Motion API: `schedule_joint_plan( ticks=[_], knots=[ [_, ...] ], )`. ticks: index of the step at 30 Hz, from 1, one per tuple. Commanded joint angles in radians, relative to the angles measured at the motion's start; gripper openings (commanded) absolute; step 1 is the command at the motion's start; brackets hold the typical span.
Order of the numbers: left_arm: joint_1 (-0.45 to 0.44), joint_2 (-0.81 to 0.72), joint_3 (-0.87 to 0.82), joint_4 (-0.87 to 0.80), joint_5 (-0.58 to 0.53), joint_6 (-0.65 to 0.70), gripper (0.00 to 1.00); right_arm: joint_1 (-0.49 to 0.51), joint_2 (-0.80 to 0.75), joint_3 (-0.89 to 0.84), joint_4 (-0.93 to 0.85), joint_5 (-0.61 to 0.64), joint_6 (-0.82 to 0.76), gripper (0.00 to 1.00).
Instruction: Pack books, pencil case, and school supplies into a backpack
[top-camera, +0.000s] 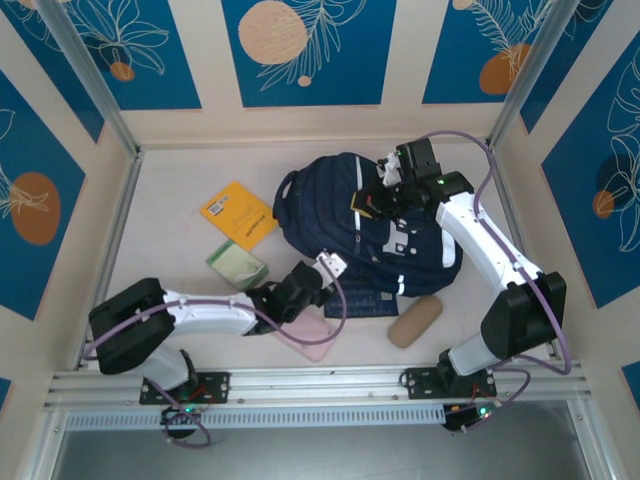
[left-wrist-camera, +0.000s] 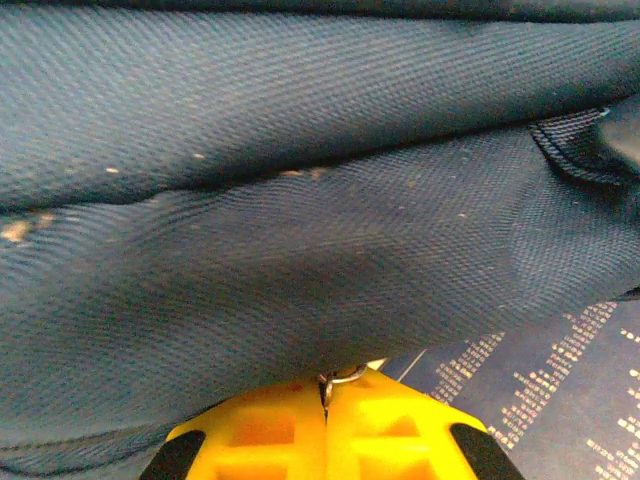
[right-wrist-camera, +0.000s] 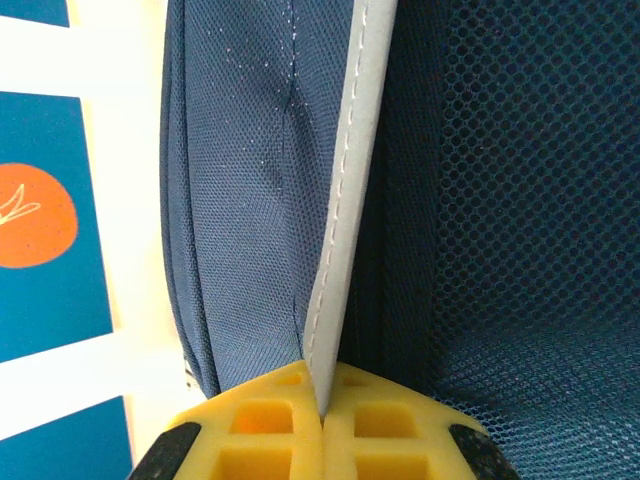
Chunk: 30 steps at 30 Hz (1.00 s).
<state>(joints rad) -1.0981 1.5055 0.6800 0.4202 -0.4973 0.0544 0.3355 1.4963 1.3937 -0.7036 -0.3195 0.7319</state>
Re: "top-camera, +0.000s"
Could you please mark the navy blue backpack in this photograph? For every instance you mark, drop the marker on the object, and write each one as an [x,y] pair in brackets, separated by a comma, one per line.
[330,200]

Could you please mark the dark navy book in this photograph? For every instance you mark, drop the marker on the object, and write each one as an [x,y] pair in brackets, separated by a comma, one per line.
[370,302]

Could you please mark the pink pencil case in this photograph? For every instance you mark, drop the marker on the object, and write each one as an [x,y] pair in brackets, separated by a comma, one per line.
[315,350]

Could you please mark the green packet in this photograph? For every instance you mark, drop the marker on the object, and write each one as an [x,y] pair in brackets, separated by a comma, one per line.
[235,262]

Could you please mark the tan oval case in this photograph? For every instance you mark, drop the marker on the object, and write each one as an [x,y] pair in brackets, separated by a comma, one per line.
[415,322]

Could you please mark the yellow book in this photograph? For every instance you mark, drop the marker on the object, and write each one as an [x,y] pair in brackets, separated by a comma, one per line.
[237,210]

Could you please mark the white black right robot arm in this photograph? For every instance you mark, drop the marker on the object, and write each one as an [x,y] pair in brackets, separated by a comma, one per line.
[480,240]

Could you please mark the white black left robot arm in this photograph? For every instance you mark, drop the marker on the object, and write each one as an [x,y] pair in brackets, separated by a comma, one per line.
[210,315]

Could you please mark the black controller board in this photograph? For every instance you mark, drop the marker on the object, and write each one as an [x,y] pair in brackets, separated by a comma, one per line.
[465,417]
[180,417]

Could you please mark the aluminium side rail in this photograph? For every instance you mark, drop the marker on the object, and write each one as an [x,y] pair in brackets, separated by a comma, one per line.
[116,235]
[511,215]

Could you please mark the aluminium frame rail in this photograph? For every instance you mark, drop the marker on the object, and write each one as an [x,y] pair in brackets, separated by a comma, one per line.
[320,380]

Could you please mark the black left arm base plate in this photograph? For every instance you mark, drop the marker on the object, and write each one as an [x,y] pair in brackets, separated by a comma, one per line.
[220,387]

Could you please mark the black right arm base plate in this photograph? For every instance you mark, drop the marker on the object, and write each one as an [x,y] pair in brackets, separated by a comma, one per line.
[420,382]

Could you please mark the aluminium frame post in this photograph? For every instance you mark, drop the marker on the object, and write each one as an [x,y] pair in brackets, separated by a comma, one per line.
[527,75]
[96,85]

